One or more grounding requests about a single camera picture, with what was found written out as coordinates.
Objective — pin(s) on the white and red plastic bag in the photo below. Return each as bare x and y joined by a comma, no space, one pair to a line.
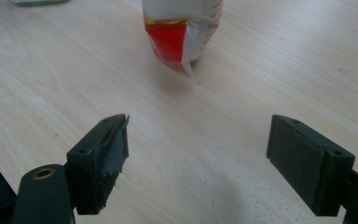
171,37

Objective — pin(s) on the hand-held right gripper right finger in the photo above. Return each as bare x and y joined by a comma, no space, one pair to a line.
301,161

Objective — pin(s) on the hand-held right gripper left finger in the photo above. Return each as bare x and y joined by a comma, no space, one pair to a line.
90,168

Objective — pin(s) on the clear container with black lid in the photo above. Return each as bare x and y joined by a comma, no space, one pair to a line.
37,2

